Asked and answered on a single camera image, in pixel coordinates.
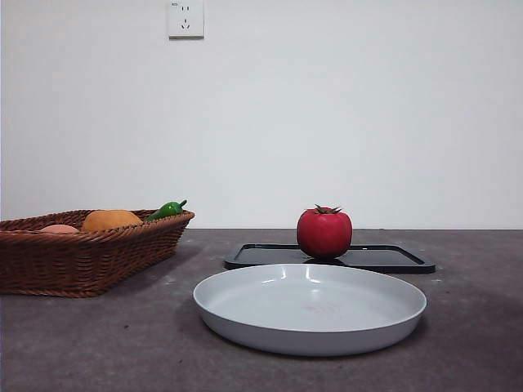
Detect brown wicker basket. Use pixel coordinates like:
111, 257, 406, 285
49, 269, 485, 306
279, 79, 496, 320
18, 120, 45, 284
0, 208, 195, 298

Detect dark rectangular tray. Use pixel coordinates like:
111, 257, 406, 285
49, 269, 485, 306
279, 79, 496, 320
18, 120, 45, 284
223, 243, 436, 274

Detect orange-yellow round fruit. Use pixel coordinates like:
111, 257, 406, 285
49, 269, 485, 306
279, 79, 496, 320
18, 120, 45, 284
80, 209, 143, 232

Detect grey round plate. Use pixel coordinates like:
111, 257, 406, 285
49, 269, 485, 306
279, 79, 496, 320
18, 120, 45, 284
192, 262, 427, 358

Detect green pepper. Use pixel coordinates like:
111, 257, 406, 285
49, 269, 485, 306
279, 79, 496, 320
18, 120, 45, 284
142, 199, 188, 222

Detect red tomato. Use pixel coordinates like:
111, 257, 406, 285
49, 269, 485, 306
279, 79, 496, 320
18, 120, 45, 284
296, 203, 353, 260

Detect white wall socket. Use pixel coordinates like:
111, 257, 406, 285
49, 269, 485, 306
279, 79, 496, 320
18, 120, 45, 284
168, 0, 204, 40

